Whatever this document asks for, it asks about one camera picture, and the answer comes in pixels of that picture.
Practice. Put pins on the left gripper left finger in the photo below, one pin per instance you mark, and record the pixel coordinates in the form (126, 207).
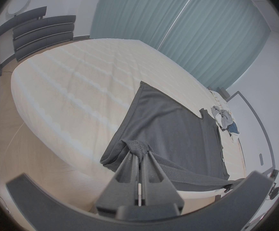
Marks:
(120, 196)

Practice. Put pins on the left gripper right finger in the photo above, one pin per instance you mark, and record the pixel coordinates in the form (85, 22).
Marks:
(158, 194)

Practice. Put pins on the black T-shirt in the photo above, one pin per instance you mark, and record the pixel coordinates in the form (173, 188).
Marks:
(173, 129)

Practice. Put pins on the pile of clothes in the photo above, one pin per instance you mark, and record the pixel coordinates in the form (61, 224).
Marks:
(226, 120)

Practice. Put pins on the bed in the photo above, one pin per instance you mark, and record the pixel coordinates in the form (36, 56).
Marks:
(81, 76)

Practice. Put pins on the white printed pillow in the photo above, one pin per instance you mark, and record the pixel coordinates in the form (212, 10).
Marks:
(220, 100)

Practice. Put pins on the blue-green curtain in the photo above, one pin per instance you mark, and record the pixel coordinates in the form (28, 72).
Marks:
(221, 40)
(129, 13)

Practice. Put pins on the black chest of drawers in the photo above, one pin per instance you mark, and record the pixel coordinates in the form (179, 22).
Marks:
(43, 35)

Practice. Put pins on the black side table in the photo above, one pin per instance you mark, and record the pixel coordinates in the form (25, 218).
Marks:
(16, 20)

